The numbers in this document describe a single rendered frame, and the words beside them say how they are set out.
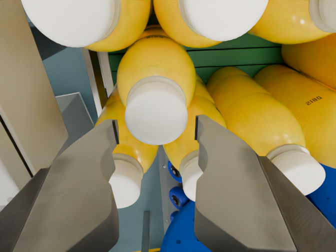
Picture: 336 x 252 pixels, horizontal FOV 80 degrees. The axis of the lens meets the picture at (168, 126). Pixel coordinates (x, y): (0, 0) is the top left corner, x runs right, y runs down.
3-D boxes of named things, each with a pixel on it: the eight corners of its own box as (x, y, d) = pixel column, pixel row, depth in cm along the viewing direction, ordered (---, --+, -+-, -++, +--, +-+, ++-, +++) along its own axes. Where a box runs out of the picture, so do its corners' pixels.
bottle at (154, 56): (181, 72, 32) (204, 146, 16) (135, 74, 31) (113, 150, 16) (181, 22, 28) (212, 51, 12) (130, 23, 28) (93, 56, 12)
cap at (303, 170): (255, 165, 17) (265, 181, 16) (298, 139, 16) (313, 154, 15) (277, 187, 19) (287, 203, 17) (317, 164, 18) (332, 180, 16)
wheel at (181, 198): (183, 217, 37) (190, 210, 38) (183, 201, 35) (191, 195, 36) (167, 201, 40) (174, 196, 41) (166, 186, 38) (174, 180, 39)
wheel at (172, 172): (183, 189, 33) (191, 183, 34) (183, 169, 31) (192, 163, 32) (165, 174, 36) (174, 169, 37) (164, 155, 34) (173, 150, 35)
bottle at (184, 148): (177, 116, 36) (193, 208, 20) (151, 86, 33) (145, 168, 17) (211, 92, 33) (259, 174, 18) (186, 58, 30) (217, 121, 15)
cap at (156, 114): (184, 128, 15) (187, 143, 14) (131, 131, 15) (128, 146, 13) (185, 77, 13) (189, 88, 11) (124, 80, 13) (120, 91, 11)
